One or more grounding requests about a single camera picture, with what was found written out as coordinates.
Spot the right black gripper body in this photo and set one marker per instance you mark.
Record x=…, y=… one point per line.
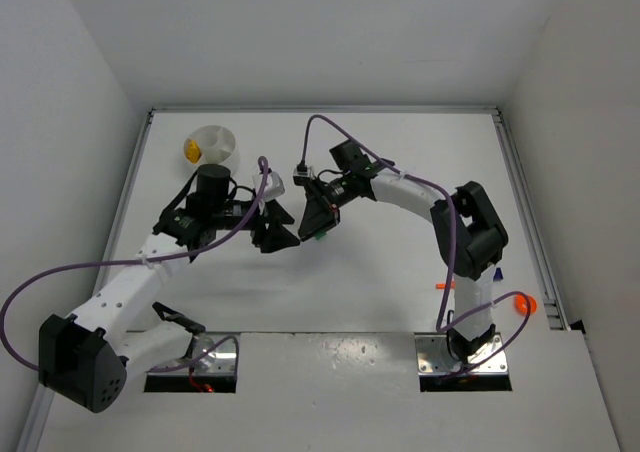
x=316, y=200

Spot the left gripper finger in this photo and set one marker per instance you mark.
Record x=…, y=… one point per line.
x=277, y=237
x=274, y=214

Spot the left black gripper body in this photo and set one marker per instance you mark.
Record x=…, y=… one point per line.
x=260, y=223

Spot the yellow lego brick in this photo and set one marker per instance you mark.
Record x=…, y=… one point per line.
x=192, y=151

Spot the orange round lego piece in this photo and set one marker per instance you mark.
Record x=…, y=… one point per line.
x=525, y=304

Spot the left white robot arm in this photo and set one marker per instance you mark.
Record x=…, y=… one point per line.
x=122, y=331

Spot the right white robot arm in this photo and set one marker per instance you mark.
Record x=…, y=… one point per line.
x=469, y=234

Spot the white divided round container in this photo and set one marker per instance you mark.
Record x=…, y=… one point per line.
x=218, y=146

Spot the blue lego brick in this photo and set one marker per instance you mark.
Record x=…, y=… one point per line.
x=498, y=273

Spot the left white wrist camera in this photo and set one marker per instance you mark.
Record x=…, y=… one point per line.
x=274, y=187

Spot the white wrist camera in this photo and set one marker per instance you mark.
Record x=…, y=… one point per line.
x=302, y=173
x=274, y=187

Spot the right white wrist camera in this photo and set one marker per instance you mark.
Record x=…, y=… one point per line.
x=302, y=173

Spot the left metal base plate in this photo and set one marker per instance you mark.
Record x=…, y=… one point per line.
x=208, y=355

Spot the metal base plate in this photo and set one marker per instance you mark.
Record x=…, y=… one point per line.
x=208, y=355
x=434, y=358

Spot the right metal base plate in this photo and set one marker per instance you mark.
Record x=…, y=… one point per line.
x=434, y=358

